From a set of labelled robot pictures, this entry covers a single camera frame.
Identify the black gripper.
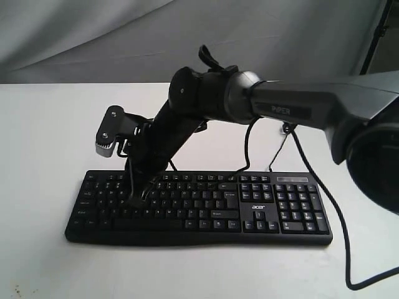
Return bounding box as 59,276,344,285
125,105,206,207

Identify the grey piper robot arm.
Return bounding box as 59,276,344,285
126,67,398,213

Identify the black acer keyboard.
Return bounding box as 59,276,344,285
65,170,333,247

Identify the white backdrop cloth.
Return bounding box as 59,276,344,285
1,1,378,83

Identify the black backdrop stand pole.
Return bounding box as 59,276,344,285
357,1,393,75

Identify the black USB cable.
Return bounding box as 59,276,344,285
266,123,296,173

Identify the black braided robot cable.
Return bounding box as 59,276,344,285
232,116,399,290

